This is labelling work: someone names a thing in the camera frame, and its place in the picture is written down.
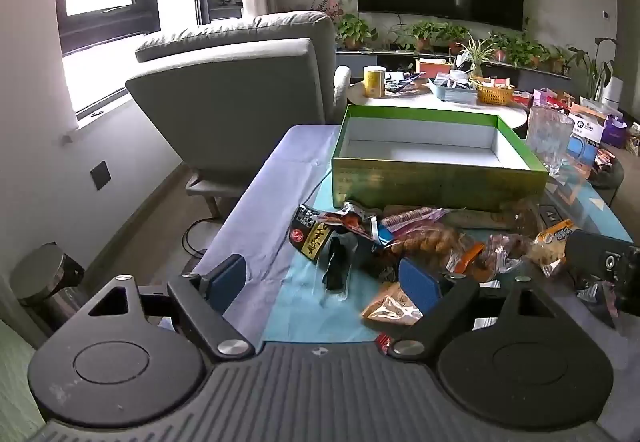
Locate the metal trash can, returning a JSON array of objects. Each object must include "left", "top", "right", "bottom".
[{"left": 10, "top": 242, "right": 86, "bottom": 323}]

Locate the bag of bread rolls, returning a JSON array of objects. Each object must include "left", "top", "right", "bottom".
[{"left": 385, "top": 227, "right": 466, "bottom": 264}]

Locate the orange box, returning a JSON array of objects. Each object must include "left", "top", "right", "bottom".
[{"left": 415, "top": 58, "right": 451, "bottom": 76}]

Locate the purple gift bag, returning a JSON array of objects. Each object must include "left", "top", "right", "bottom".
[{"left": 602, "top": 115, "right": 628, "bottom": 148}]

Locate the potted green plant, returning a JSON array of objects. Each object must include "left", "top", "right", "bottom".
[
  {"left": 490, "top": 32, "right": 531, "bottom": 66},
  {"left": 400, "top": 21, "right": 441, "bottom": 52},
  {"left": 525, "top": 42, "right": 566, "bottom": 73},
  {"left": 437, "top": 22, "right": 471, "bottom": 54},
  {"left": 336, "top": 15, "right": 378, "bottom": 50}
]

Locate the black floor cable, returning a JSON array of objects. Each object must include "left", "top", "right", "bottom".
[{"left": 181, "top": 217, "right": 211, "bottom": 258}]

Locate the white box with logo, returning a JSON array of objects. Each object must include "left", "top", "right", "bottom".
[{"left": 570, "top": 110, "right": 608, "bottom": 143}]

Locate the red white snack packet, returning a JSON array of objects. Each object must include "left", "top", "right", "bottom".
[{"left": 320, "top": 201, "right": 381, "bottom": 240}]

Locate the yellow canister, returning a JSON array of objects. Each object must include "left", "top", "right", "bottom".
[{"left": 363, "top": 66, "right": 387, "bottom": 98}]

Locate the small black snack packet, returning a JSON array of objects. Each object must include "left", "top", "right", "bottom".
[{"left": 321, "top": 237, "right": 353, "bottom": 295}]

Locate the lavender cloth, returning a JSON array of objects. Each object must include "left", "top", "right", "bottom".
[{"left": 192, "top": 123, "right": 341, "bottom": 348}]

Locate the clear glass mug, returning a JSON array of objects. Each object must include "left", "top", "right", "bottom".
[{"left": 525, "top": 105, "right": 576, "bottom": 178}]

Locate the white humidifier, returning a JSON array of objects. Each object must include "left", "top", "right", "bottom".
[{"left": 602, "top": 76, "right": 625, "bottom": 110}]

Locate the black yellow snack packet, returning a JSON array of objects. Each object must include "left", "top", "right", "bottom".
[{"left": 289, "top": 203, "right": 351, "bottom": 265}]

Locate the orange label snack packet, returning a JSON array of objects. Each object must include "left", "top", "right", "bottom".
[{"left": 534, "top": 219, "right": 581, "bottom": 269}]

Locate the long beige snack packet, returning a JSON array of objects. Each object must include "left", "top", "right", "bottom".
[{"left": 440, "top": 209, "right": 521, "bottom": 230}]

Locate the round white table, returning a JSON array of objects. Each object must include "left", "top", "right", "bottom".
[{"left": 348, "top": 80, "right": 529, "bottom": 130}]

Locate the tall leafy plant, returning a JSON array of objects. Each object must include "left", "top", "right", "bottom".
[{"left": 567, "top": 37, "right": 618, "bottom": 98}]

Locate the grey armchair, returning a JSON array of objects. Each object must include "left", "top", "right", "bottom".
[{"left": 125, "top": 11, "right": 353, "bottom": 218}]

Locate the spider plant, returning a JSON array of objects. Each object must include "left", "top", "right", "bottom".
[{"left": 457, "top": 35, "right": 501, "bottom": 78}]

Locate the red flower plant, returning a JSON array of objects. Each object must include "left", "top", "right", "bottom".
[{"left": 312, "top": 0, "right": 346, "bottom": 23}]

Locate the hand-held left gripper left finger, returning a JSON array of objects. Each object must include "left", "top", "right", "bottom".
[{"left": 75, "top": 255, "right": 256, "bottom": 363}]

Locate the blue organizer tray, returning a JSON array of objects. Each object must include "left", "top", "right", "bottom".
[{"left": 429, "top": 77, "right": 478, "bottom": 104}]

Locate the green cardboard box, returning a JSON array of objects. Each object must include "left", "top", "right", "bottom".
[{"left": 331, "top": 105, "right": 550, "bottom": 212}]

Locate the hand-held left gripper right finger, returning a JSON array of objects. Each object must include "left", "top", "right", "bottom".
[{"left": 387, "top": 258, "right": 566, "bottom": 363}]

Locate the orange woven basket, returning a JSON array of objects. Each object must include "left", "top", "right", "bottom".
[{"left": 475, "top": 81, "right": 516, "bottom": 104}]

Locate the clear packet of brown snack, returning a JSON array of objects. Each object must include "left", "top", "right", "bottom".
[{"left": 487, "top": 232, "right": 536, "bottom": 269}]

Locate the brown orange snack packet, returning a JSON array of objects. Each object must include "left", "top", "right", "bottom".
[{"left": 361, "top": 282, "right": 426, "bottom": 327}]

